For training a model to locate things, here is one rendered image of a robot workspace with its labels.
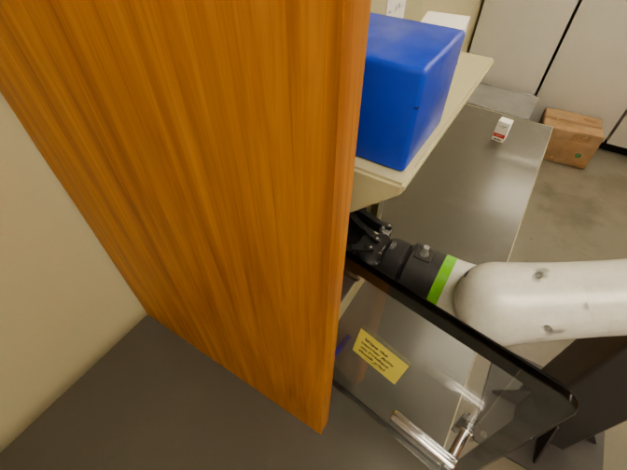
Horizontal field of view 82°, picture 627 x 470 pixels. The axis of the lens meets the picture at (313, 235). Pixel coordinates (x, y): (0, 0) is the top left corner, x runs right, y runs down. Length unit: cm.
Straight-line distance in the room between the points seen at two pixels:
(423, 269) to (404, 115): 36
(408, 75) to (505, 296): 29
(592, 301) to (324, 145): 37
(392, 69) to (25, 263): 66
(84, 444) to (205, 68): 77
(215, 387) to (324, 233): 61
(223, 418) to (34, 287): 42
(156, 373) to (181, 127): 66
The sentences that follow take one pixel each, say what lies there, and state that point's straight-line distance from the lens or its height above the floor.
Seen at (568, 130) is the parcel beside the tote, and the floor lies 28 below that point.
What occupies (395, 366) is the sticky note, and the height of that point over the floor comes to 123.
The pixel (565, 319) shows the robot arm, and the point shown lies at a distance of 50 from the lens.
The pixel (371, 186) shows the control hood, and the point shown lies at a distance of 33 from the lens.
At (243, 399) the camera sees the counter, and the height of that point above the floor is 94.
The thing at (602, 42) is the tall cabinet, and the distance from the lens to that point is 349.
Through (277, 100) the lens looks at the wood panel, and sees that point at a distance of 23.
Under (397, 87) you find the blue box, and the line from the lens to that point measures 30.
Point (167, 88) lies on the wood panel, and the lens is 31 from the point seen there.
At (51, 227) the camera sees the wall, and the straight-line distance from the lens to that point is 76.
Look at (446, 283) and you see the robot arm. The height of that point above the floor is 123.
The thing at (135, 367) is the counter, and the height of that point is 94.
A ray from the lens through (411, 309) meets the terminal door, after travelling 40.
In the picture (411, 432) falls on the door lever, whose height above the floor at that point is 121.
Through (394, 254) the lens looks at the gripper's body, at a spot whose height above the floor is 123.
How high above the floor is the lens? 171
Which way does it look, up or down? 48 degrees down
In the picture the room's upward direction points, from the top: straight up
